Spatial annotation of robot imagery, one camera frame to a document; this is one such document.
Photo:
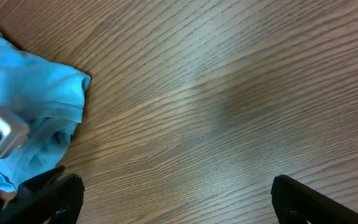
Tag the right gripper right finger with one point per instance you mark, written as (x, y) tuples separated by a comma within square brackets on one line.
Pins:
[(294, 202)]

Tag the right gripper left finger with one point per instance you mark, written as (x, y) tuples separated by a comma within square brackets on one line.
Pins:
[(60, 202)]

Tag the light blue printed t-shirt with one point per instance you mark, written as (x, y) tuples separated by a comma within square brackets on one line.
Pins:
[(50, 97)]

